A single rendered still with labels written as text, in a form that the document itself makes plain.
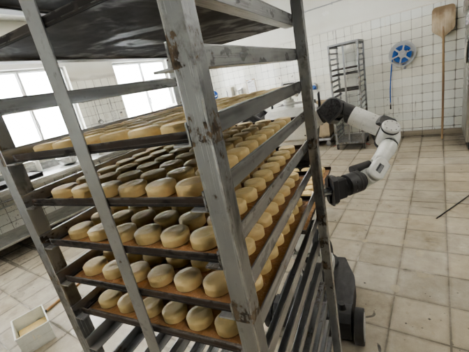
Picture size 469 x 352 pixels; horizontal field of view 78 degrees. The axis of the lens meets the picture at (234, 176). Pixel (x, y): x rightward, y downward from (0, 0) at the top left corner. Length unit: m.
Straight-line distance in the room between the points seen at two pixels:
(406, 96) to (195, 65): 5.90
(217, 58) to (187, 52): 0.12
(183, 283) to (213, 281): 0.06
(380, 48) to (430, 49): 0.76
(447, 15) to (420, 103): 1.35
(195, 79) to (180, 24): 0.06
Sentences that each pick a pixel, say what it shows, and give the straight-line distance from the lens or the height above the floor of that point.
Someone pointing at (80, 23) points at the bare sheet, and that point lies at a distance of 0.51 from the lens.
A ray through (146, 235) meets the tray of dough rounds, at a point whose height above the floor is 1.33.
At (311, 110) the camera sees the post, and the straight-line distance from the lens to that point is 0.93.
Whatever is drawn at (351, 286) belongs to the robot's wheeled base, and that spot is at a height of 0.17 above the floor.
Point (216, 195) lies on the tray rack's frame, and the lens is 0.37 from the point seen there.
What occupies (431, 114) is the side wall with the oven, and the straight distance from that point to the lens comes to 6.21.
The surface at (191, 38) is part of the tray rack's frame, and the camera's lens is 0.35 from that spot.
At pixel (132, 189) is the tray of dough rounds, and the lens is 0.51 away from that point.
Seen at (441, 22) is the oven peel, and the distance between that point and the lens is 6.05.
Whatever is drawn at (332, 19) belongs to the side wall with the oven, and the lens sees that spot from 6.35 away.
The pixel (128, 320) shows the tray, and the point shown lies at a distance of 0.69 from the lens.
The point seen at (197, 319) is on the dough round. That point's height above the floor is 1.15.
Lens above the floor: 1.55
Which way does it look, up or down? 17 degrees down
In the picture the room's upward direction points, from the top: 12 degrees counter-clockwise
